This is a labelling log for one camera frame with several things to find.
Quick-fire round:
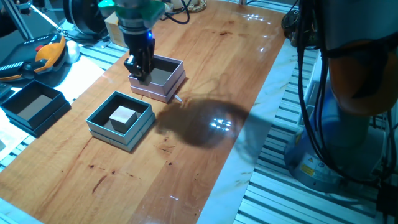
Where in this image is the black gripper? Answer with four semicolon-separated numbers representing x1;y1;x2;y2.
123;29;156;82

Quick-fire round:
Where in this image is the large wooden cube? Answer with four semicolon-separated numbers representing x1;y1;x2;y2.
108;105;138;134

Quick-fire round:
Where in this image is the dark sleeved forearm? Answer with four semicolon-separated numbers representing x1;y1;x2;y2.
0;0;27;34

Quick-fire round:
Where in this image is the pink gift box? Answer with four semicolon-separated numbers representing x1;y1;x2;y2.
127;54;187;104

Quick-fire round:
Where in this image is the brown cardboard box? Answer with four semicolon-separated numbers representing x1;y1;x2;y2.
104;12;125;48

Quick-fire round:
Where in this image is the white rounded object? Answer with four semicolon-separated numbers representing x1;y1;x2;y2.
65;40;81;65

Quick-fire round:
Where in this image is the teal edged gift box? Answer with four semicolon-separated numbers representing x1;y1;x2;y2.
86;90;156;152

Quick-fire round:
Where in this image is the black gift box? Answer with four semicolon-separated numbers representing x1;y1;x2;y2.
0;80;72;138

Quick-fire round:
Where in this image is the person hand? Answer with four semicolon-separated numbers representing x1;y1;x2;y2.
14;0;32;15

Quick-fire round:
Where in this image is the white paper sheet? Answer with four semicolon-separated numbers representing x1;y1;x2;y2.
0;55;106;162

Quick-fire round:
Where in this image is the black round spool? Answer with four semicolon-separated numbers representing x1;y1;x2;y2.
63;0;108;35

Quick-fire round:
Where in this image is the orange black teach pendant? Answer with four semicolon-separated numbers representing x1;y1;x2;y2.
0;33;68;82

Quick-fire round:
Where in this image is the grey metal tripod leg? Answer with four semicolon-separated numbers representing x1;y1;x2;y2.
2;0;34;41
30;2;63;32

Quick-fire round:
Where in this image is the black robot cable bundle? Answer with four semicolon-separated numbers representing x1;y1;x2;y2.
163;0;397;187

